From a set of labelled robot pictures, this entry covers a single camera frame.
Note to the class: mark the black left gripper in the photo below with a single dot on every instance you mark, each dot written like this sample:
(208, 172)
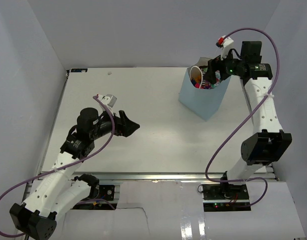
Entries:
(126, 127)

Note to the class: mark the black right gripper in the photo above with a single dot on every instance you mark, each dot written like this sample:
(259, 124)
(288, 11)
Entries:
(217, 64)

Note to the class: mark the brown purple M&M's pack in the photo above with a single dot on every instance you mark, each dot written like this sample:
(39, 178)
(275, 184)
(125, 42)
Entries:
(204, 84)

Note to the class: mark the orange honey dijon chip bag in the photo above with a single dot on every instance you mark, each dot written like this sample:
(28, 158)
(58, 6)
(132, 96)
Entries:
(197, 79)

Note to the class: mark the teal Fox's candy bag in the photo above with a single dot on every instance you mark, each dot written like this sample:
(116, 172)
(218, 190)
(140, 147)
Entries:
(218, 79)

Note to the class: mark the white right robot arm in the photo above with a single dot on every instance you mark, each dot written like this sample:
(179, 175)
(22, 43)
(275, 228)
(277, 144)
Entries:
(268, 141)

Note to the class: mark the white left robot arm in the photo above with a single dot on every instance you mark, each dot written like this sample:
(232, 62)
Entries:
(38, 214)

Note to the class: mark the light blue paper bag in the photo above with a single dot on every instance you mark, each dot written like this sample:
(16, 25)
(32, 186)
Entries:
(203, 102)

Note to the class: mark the blue corner label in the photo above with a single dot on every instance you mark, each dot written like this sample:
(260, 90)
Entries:
(78, 70)

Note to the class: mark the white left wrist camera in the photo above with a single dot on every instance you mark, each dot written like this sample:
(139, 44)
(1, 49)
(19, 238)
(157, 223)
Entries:
(108, 100)

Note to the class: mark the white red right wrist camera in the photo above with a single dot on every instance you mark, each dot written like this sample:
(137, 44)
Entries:
(225, 44)

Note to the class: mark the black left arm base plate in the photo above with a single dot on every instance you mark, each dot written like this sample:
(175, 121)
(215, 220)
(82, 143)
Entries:
(106, 192)

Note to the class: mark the aluminium front frame rail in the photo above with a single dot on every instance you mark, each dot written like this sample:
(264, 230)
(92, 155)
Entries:
(171, 176)

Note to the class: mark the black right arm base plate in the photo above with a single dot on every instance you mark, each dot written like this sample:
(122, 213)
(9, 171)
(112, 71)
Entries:
(224, 192)

